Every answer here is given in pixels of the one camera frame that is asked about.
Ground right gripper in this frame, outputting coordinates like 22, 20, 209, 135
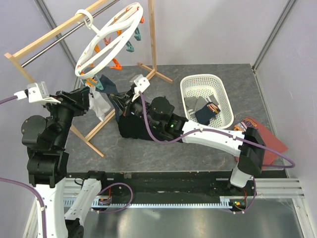
110, 89, 160, 130

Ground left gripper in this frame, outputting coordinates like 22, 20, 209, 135
43, 85, 91, 148

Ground grey sock with white stripes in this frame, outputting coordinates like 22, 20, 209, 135
184, 97, 198, 119

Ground dark navy sock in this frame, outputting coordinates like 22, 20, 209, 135
195, 102, 221, 125

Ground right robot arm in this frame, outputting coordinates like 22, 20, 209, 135
110, 91, 265, 195

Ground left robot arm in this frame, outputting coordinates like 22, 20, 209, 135
21, 87, 109, 238

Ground white round clip hanger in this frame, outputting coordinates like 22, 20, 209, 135
75, 2, 144, 80

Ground black folded garment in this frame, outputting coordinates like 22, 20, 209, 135
116, 114, 174, 142

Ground white sock black stripes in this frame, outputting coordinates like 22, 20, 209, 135
89, 87, 111, 121

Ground white perforated laundry basket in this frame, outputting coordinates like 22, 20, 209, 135
180, 74, 234, 129

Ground metal rack rod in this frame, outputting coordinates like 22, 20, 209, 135
20, 9, 95, 67

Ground red printed t-shirt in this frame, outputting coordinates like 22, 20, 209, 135
234, 117, 288, 168

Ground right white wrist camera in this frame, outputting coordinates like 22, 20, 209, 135
130, 74, 150, 102

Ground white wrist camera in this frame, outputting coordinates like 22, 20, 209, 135
130, 74, 150, 102
14, 81, 61, 105

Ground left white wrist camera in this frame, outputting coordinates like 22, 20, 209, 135
14, 81, 61, 105

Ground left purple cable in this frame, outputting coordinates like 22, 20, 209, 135
0, 95, 48, 238

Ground purple cable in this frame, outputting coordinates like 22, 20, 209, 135
0, 95, 48, 238
138, 91, 296, 169

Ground wooden drying rack frame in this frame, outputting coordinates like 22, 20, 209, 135
3, 0, 174, 158

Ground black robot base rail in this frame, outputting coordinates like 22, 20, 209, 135
66, 169, 257, 201

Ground white slotted cable duct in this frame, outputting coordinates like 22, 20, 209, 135
63, 195, 246, 209

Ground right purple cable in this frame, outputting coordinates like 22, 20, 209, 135
138, 91, 296, 169

